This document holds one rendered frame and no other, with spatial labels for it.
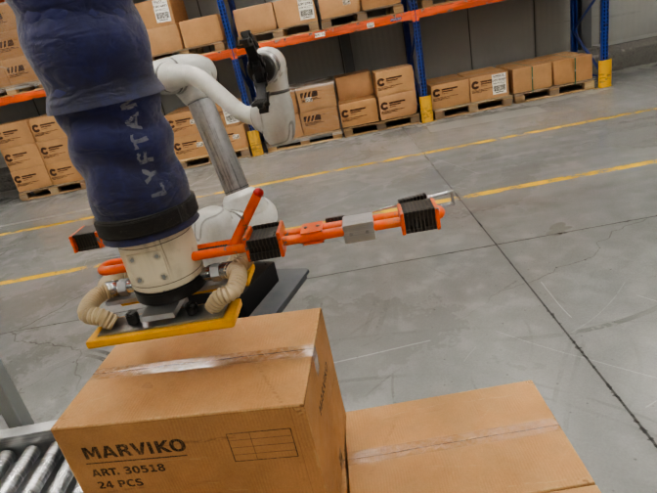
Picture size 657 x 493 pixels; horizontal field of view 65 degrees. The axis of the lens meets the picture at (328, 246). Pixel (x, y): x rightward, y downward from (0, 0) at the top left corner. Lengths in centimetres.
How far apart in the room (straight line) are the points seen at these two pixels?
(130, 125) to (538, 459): 126
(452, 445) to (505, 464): 15
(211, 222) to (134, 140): 86
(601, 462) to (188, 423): 159
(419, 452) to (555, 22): 928
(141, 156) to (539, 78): 811
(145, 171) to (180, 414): 53
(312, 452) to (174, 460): 32
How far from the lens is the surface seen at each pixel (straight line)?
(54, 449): 208
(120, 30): 111
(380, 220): 115
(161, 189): 114
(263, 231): 121
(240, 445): 126
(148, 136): 113
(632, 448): 239
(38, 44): 113
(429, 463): 153
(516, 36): 1009
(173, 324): 120
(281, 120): 161
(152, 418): 128
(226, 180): 208
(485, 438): 159
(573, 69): 910
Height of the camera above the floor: 166
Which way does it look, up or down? 23 degrees down
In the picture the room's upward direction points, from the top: 12 degrees counter-clockwise
